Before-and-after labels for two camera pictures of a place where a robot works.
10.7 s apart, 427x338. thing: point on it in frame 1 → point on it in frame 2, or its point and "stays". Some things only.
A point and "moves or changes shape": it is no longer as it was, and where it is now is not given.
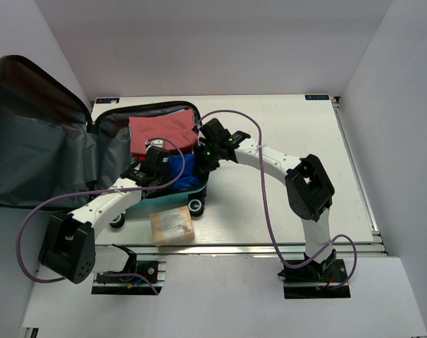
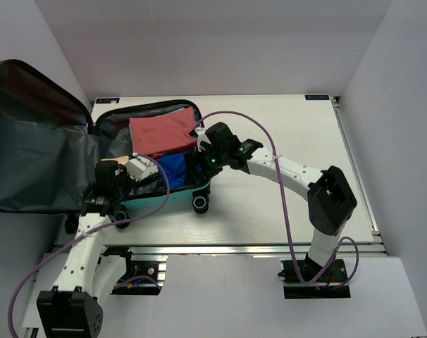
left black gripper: (168, 174) → (123, 172)
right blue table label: (317, 97) stays
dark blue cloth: (189, 177) moves or changes shape
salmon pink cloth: (177, 126) stays
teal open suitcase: (44, 151) stays
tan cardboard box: (172, 227) → (121, 160)
